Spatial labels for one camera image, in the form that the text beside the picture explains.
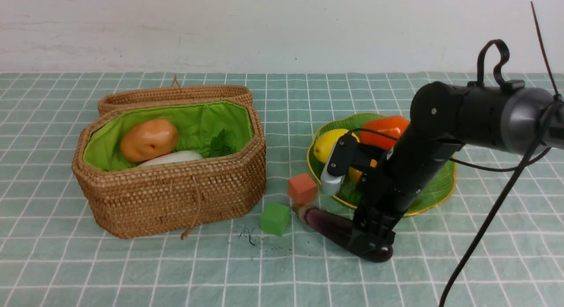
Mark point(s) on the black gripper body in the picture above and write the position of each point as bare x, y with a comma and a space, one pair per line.
394, 192

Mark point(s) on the purple eggplant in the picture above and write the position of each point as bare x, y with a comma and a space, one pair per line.
326, 225

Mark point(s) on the orange persimmon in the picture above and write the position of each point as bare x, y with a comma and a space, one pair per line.
392, 126

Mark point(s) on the yellow lemon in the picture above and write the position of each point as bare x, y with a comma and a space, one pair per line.
324, 144

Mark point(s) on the white radish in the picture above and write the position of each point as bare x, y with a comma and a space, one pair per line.
173, 157

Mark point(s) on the brown potato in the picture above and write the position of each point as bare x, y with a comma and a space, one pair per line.
149, 140

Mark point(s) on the yellow orange mango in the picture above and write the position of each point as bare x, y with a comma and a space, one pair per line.
358, 172

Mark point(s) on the orange carrot with leaves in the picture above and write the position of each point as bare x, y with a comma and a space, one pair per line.
219, 145

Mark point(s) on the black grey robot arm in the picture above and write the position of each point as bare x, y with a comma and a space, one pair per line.
443, 119

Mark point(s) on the green glass leaf plate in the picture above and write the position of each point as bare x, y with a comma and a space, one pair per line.
436, 193

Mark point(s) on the orange foam cube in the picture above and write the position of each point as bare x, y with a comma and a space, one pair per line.
302, 189

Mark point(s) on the green foam cube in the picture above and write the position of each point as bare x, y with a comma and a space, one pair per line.
275, 218

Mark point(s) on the woven rattan basket lid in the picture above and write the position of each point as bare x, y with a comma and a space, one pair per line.
238, 93

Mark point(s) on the woven rattan basket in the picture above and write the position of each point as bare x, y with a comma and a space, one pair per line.
130, 201

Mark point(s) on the green checkered tablecloth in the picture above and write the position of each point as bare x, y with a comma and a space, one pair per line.
53, 254

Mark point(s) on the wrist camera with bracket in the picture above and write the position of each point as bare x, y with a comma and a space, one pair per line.
346, 153

